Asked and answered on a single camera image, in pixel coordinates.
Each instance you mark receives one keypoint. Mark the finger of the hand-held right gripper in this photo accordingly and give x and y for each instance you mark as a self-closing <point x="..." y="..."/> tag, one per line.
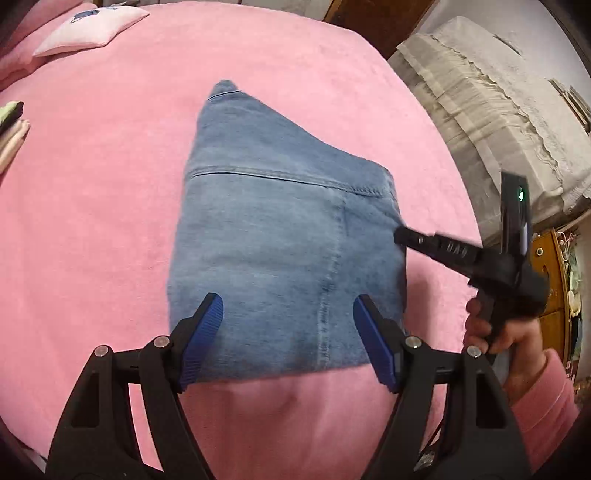
<point x="438" y="247"/>

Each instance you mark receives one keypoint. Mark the pink bed blanket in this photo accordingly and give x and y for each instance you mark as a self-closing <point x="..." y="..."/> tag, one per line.
<point x="92" y="230"/>

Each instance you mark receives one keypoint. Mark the blue denim jacket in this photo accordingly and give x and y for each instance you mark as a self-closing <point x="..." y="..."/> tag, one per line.
<point x="277" y="258"/>

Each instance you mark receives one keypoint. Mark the brown wooden door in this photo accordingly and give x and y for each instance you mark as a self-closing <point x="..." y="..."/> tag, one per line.
<point x="378" y="21"/>

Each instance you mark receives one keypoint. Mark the small pale pink pillow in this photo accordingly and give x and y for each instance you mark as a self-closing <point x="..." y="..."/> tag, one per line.
<point x="92" y="25"/>

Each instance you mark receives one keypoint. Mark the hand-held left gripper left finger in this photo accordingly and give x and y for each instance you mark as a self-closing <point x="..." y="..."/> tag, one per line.
<point x="203" y="332"/>

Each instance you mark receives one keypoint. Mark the beige covered furniture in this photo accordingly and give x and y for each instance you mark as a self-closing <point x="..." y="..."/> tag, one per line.
<point x="489" y="115"/>

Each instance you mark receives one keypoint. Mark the wooden cabinet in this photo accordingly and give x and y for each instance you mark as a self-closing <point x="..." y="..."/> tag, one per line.
<point x="549" y="295"/>

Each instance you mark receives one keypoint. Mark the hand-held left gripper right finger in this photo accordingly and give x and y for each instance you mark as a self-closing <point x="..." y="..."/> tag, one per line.
<point x="375" y="339"/>

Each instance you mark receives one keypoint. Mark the person's pink garment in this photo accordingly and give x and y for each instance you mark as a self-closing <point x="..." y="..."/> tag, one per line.
<point x="286" y="424"/>

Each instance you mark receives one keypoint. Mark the person's right hand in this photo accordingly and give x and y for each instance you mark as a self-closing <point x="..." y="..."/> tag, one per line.
<point x="521" y="350"/>

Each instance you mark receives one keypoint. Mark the light green folded garment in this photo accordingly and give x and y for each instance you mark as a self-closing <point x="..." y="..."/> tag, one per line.
<point x="8" y="113"/>

